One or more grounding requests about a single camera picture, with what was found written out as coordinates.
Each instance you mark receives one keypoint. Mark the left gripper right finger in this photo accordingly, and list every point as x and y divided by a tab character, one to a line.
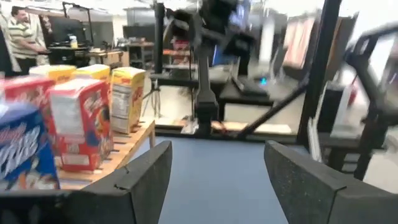
311	199

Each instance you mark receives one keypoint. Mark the Frosted Flakes cereal box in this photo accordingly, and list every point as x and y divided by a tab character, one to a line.
25	149

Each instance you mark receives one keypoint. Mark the Froot Loops cereal box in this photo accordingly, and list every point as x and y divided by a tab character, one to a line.
25	90
81	124

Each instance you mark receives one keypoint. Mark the black upright pole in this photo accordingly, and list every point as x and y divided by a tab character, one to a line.
159	37

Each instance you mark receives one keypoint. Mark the black machine with blue light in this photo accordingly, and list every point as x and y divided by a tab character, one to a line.
245	90

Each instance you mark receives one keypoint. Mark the black diagonal frame strut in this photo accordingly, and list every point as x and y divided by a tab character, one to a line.
273	110

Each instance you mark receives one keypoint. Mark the wooden slatted shelf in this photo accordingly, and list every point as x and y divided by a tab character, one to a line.
124	149

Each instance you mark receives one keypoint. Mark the pink hanging cloth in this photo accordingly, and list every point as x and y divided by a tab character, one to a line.
297	43

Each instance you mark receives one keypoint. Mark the wooden desk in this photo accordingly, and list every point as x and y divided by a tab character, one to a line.
109	56

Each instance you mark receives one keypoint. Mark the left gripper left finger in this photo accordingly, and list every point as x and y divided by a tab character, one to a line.
133	193

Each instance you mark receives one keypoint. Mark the Corn Pops cereal box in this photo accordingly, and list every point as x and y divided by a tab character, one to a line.
56	72
93	71
127	99

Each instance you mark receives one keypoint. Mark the person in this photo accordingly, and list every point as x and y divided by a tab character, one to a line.
20	40

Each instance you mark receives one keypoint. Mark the wooden top workbench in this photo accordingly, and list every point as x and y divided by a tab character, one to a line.
141	45

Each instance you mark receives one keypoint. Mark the plastic bottle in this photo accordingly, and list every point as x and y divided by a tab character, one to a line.
73	41

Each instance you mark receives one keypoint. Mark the black vertical frame post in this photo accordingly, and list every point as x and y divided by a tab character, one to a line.
317	77

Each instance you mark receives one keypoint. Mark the white pillar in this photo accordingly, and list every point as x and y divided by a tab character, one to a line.
267	40

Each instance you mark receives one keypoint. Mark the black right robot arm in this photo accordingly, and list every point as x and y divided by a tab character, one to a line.
203	77

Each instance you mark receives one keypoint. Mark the black rolling desk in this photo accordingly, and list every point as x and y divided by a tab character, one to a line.
62	54

